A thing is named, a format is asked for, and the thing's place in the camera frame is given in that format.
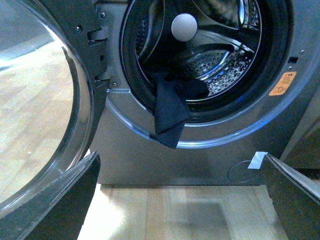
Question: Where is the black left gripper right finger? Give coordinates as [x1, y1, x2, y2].
[261, 154, 320, 240]

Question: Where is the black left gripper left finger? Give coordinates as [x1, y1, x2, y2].
[0, 151, 101, 240]

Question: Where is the dark navy garment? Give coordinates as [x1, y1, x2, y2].
[147, 71, 209, 149]

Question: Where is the washing machine glass door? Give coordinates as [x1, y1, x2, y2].
[0, 0, 107, 218]

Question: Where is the grey front-load washing machine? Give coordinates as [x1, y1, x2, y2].
[89, 0, 320, 186]

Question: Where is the white tape strip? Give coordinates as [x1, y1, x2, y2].
[247, 151, 268, 170]

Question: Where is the orange warning sticker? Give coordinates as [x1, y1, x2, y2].
[268, 71, 297, 96]

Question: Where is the white drum hub cap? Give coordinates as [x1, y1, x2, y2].
[171, 13, 198, 42]

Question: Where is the grey door hinge bracket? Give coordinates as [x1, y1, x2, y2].
[88, 2, 121, 89]

